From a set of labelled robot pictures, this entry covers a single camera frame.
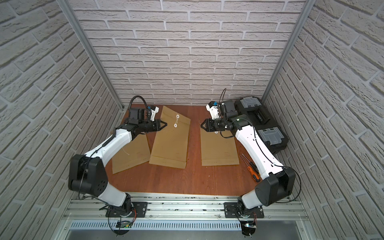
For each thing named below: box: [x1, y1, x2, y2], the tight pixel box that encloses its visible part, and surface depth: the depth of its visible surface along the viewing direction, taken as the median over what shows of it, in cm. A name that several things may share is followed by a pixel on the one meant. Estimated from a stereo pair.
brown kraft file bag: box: [200, 127, 240, 166], surface depth 97 cm
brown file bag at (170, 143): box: [149, 105, 191, 169], surface depth 91 cm
